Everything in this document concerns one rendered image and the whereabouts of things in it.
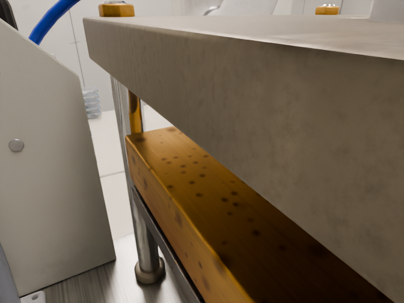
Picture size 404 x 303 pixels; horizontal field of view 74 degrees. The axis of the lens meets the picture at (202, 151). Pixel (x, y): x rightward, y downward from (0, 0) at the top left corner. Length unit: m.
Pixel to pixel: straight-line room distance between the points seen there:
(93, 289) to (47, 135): 0.12
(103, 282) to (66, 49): 2.31
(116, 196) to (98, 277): 0.40
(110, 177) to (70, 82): 0.54
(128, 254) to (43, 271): 0.06
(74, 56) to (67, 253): 2.30
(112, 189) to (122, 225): 0.13
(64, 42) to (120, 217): 2.03
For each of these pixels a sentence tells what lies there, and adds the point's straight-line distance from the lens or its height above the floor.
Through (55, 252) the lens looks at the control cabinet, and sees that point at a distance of 0.23.
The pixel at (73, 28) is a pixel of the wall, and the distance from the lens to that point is 2.48.
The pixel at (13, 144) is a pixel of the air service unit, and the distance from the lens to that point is 0.18.
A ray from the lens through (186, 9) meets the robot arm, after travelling 0.48.
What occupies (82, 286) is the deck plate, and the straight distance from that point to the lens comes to 0.24.
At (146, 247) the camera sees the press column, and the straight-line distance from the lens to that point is 0.21.
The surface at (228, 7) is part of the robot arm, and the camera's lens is 0.41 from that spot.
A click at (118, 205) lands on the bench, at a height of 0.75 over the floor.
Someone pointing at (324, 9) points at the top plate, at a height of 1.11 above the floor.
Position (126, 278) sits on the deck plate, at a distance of 0.24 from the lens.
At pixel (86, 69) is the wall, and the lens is 2.51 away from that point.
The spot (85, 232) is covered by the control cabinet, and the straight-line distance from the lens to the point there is 0.22.
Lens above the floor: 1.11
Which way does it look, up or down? 27 degrees down
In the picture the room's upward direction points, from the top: straight up
